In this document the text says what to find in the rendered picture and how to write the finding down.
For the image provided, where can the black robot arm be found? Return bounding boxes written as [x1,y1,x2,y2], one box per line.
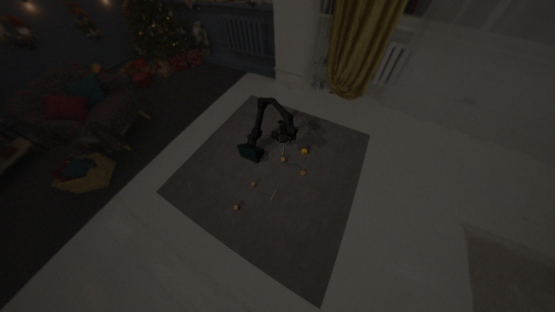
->
[246,97,298,148]

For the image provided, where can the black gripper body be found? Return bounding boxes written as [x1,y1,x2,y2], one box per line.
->
[272,130,296,140]

